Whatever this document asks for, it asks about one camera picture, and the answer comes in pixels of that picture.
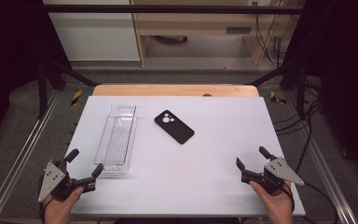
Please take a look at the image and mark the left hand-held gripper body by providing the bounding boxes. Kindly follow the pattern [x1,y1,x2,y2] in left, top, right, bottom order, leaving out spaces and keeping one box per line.
[37,158,97,203]

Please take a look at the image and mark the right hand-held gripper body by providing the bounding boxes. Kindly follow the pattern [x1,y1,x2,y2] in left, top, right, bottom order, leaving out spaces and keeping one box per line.
[241,157,306,196]

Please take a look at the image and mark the clear plastic tray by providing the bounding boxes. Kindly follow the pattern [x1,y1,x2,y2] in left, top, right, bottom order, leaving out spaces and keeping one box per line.
[93,104,139,175]

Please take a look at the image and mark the black phone case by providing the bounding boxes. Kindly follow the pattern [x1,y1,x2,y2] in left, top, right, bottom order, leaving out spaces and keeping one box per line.
[154,109,196,146]

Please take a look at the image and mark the person's left hand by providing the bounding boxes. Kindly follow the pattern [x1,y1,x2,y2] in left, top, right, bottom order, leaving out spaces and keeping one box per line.
[42,187,85,224]

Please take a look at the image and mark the person's right hand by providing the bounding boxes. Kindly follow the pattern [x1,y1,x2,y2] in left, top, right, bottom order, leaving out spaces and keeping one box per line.
[249,180,295,224]

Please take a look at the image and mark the white table mat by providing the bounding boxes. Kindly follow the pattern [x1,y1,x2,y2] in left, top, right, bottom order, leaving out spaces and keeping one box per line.
[69,95,307,217]

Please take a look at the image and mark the yellow black tape marker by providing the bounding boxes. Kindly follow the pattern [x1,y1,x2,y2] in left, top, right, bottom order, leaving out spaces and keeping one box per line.
[269,91,288,105]
[70,90,84,106]

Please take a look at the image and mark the wooden table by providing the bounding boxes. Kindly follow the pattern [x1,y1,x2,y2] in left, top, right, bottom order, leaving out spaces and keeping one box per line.
[91,83,260,98]

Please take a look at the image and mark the black curtain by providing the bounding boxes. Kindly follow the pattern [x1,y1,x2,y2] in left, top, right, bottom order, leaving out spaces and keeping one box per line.
[283,0,358,189]
[0,0,73,153]

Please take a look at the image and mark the white cabinet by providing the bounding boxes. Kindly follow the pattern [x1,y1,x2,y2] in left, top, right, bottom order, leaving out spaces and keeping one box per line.
[42,0,141,62]

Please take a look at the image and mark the grey desk label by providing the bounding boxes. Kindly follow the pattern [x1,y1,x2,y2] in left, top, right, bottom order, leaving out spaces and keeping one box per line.
[226,26,253,35]

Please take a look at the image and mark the wooden desk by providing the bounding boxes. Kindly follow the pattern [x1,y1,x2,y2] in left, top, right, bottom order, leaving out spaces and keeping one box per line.
[130,0,306,67]

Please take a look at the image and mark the aluminium rail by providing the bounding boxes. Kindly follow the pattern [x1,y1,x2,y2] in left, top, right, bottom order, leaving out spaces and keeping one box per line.
[0,90,61,224]
[282,92,358,224]

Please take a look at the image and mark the bundle of black floor cables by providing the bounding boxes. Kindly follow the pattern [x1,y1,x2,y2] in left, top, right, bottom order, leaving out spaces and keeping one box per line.
[272,77,325,175]

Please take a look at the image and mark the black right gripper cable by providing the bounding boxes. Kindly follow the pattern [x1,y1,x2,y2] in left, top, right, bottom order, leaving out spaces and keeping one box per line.
[287,180,340,224]

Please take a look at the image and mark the black upright frame post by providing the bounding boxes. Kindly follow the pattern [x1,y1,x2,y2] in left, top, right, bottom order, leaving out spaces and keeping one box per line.
[296,63,308,119]
[37,63,48,119]

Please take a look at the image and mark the black diagonal frame strut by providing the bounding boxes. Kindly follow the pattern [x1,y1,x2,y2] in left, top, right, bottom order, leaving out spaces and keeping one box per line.
[45,58,101,88]
[244,60,296,87]

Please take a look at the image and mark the hanging cables under desk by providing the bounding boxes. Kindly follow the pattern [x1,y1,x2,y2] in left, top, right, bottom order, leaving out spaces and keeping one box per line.
[254,0,296,67]

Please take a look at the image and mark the black horizontal frame bar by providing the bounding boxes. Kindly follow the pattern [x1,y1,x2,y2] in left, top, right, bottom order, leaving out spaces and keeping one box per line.
[42,4,309,15]

